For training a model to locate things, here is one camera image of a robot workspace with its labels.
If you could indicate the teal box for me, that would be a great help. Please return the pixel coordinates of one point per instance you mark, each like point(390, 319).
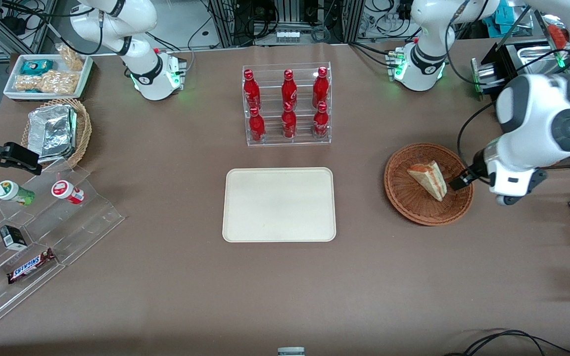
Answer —
point(500, 20)

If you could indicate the red lidded cup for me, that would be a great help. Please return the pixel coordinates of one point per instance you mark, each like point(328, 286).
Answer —
point(66, 191)

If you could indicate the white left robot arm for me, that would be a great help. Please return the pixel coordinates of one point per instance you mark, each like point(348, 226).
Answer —
point(532, 106)

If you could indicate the small black carton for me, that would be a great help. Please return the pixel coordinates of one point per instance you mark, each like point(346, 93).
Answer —
point(13, 237)

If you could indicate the brown wicker basket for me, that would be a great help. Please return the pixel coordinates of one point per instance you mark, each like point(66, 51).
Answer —
point(408, 198)

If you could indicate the white rectangular snack tray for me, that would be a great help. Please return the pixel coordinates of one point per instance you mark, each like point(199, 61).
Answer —
point(84, 74)

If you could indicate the large clear peanut bag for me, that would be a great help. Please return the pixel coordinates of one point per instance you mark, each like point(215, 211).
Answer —
point(47, 82)

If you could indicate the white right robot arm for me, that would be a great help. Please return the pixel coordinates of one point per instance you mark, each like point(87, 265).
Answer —
point(139, 54)

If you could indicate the black food warmer appliance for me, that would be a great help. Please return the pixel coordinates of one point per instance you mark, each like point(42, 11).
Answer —
point(502, 62)

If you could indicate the green lidded cup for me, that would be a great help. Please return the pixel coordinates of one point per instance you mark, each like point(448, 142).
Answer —
point(13, 192)

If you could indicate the small clear peanut bag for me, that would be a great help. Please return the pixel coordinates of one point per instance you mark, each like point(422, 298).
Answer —
point(72, 58)

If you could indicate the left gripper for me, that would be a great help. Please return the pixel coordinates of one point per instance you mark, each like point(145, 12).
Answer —
point(470, 175)

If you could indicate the dark grey wrist camera mount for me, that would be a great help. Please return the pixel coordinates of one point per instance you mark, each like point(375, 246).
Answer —
point(530, 187)

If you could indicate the silver foil package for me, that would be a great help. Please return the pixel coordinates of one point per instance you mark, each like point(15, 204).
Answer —
point(51, 132)

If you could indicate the snickers chocolate bar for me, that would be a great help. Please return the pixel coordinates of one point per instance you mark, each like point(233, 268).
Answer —
point(30, 267)

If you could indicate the clear acrylic bottle rack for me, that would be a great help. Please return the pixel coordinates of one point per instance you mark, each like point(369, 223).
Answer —
point(305, 141)

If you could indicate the orange food in warmer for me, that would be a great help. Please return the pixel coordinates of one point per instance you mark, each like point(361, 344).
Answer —
point(558, 33)

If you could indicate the teal snack packet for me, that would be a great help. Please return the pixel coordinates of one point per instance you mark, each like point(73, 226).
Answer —
point(36, 66)

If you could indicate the cream plastic tray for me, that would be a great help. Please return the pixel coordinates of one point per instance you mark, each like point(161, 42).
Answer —
point(279, 205)

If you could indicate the red cola bottle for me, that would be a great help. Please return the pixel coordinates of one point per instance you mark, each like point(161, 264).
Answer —
point(251, 91)
point(257, 127)
point(289, 123)
point(289, 91)
point(320, 123)
point(320, 89)

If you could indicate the clear acrylic stepped stand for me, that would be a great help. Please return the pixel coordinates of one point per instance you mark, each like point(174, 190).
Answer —
point(77, 227)

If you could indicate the white power strip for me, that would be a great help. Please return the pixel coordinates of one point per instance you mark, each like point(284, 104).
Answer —
point(287, 36)

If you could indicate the grey device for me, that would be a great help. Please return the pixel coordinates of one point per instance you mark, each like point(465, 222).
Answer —
point(291, 351)

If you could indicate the triangular sandwich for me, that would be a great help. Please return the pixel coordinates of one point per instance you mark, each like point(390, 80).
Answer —
point(431, 178)

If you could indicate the light tan wicker basket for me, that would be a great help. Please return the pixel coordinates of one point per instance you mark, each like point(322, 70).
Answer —
point(83, 128)

